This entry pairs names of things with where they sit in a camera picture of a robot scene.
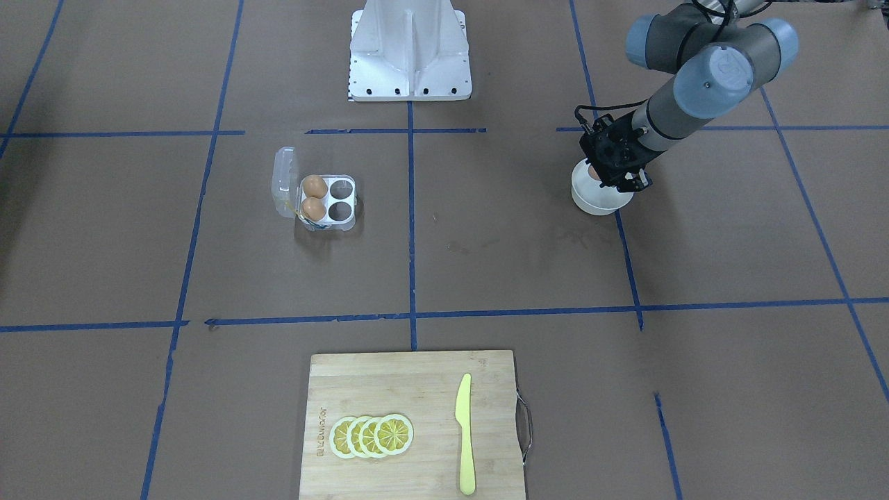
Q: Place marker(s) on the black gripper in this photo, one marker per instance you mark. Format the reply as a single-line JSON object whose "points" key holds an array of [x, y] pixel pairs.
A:
{"points": [[623, 165]]}

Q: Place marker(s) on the clear plastic egg carton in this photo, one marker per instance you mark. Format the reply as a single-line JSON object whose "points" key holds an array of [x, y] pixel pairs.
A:
{"points": [[341, 202]]}

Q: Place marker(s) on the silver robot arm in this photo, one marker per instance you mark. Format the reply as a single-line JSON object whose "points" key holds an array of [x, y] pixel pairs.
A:
{"points": [[713, 63]]}

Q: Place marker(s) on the brown egg in carton far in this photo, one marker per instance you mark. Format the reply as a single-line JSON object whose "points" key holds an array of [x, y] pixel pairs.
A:
{"points": [[314, 186]]}

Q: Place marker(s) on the brown egg in carton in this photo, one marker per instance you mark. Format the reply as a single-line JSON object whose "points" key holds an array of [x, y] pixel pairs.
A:
{"points": [[313, 209], [314, 186]]}

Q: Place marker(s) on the brown egg in carton near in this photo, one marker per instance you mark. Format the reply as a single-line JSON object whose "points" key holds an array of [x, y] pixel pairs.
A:
{"points": [[313, 209]]}

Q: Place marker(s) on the white round bowl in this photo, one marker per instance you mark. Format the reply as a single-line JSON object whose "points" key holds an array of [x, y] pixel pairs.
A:
{"points": [[591, 197]]}

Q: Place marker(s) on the yellow plastic knife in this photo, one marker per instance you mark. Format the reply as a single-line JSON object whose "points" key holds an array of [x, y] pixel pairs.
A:
{"points": [[466, 461]]}

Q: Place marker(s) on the wooden cutting board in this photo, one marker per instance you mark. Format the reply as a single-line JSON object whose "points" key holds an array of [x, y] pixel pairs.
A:
{"points": [[422, 386]]}

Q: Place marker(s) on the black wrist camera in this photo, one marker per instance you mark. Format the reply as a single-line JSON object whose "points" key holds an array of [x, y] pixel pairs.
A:
{"points": [[595, 142]]}

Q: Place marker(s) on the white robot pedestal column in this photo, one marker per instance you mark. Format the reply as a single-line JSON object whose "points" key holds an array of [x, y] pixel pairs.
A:
{"points": [[409, 51]]}

